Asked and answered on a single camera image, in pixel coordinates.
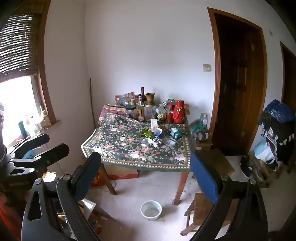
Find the black cloth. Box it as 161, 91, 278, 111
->
259, 116, 296, 167

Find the bamboo window blind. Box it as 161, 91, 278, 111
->
0, 14, 44, 81

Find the blue printed bag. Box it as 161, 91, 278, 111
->
264, 100, 296, 123

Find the wooden window frame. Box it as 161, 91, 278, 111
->
0, 0, 61, 130

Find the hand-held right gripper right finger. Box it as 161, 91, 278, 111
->
190, 152, 269, 241

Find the teal bottle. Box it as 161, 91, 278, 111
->
18, 120, 27, 139

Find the dark wooden door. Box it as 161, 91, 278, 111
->
280, 41, 296, 112
207, 7, 269, 157

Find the teal crumpled carton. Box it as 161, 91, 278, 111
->
170, 127, 184, 139

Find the red thermos jug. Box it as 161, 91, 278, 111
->
173, 100, 186, 123

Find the person's left forearm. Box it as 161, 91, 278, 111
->
0, 192, 25, 241

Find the white plastic bucket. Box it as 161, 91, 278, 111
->
140, 200, 162, 220

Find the red patterned cloth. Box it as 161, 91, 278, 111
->
99, 104, 126, 123

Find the thin wooden stick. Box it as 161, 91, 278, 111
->
89, 78, 96, 129

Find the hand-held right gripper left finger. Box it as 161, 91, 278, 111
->
21, 152, 102, 241

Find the light blue bag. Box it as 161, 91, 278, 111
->
254, 137, 278, 165

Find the wooden bench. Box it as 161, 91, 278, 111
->
194, 148, 236, 181

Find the wooden table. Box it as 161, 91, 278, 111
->
98, 103, 195, 205

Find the red printed packet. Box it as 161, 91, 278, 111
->
115, 92, 135, 105

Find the red cardboard box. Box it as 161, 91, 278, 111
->
106, 163, 140, 180

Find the red sauce bottle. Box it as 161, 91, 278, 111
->
166, 103, 174, 123

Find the orange plastic bag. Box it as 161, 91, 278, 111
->
91, 169, 109, 186

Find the yellow tin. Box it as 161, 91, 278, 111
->
136, 104, 145, 121

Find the black shoe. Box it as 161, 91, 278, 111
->
240, 155, 253, 178

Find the dark jar with black lid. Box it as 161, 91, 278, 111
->
125, 105, 137, 120

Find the floral tablecloth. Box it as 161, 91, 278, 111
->
81, 113, 195, 172

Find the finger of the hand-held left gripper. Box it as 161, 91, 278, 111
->
6, 134, 50, 159
8, 143, 70, 179

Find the clear plastic bag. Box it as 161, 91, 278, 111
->
144, 103, 156, 119

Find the small wooden stool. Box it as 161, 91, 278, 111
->
180, 192, 234, 235

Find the green plastic bag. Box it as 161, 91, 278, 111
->
190, 122, 206, 132

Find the blue plastic bag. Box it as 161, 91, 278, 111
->
22, 149, 38, 159

